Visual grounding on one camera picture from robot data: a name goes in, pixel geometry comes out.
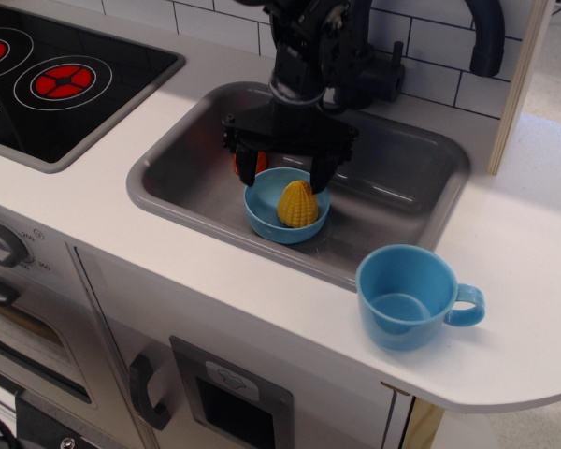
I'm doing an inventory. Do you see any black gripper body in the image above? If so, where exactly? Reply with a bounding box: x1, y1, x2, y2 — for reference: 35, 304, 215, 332
223, 99, 358, 164

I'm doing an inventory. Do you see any grey oven knob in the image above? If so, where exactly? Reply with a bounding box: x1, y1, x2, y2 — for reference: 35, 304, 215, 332
0, 224, 35, 268

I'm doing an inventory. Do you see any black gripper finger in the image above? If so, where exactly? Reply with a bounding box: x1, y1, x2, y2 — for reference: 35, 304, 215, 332
309, 156, 338, 195
236, 148, 258, 186

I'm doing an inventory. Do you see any black toy stovetop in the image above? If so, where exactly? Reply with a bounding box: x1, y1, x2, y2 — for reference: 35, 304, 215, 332
0, 5, 185, 173

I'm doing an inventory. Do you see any grey toy sink basin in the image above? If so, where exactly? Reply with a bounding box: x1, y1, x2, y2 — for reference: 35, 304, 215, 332
126, 82, 469, 290

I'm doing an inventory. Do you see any wooden side post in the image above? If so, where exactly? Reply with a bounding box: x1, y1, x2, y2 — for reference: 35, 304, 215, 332
486, 0, 554, 176

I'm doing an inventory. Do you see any orange toy carrot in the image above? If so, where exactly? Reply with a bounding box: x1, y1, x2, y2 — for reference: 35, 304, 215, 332
233, 152, 267, 175

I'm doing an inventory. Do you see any yellow toy corn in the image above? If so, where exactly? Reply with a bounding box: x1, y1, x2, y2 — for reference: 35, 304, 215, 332
277, 180, 318, 228

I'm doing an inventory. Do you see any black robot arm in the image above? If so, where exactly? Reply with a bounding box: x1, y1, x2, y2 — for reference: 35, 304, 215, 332
223, 1, 373, 193

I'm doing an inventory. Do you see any dark grey cabinet handle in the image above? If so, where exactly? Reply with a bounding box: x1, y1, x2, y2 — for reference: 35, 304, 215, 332
128, 355, 171, 430

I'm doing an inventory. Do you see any blue plastic cup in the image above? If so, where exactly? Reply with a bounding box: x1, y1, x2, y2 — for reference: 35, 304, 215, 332
355, 244, 485, 352

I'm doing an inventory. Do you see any black cable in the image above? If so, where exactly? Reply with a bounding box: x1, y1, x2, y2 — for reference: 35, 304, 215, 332
0, 410, 20, 449

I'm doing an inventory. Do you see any grey dispenser panel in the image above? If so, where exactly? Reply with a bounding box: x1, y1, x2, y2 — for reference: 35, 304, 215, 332
169, 336, 295, 449

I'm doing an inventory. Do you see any blue plastic bowl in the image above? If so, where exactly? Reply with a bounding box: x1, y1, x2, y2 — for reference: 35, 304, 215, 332
244, 167, 330, 244

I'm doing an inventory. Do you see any dark grey toy faucet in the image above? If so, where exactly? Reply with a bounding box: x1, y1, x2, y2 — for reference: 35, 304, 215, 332
368, 1, 510, 118

